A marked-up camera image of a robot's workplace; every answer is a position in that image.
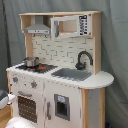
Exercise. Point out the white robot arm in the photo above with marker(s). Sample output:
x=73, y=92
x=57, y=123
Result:
x=6, y=120

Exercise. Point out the grey toy sink basin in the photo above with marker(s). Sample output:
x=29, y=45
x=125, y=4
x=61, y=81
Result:
x=72, y=74

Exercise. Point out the grey toy range hood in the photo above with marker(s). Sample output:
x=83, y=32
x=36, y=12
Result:
x=38, y=27

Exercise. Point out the white wooden toy kitchen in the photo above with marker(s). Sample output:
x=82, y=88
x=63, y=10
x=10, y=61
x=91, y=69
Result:
x=63, y=53

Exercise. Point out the black toy stovetop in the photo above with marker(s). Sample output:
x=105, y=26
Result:
x=40, y=68

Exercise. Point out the white cabinet door with dispenser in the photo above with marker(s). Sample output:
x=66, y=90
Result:
x=63, y=106

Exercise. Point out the white toy oven door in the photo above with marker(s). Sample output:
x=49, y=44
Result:
x=28, y=105

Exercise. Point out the black toy faucet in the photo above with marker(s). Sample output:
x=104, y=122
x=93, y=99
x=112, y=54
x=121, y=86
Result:
x=81, y=64

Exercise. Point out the white toy microwave door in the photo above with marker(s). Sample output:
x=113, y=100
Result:
x=70, y=26

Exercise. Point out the silver toy cooking pot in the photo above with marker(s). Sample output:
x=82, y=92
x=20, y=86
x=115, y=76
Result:
x=31, y=61

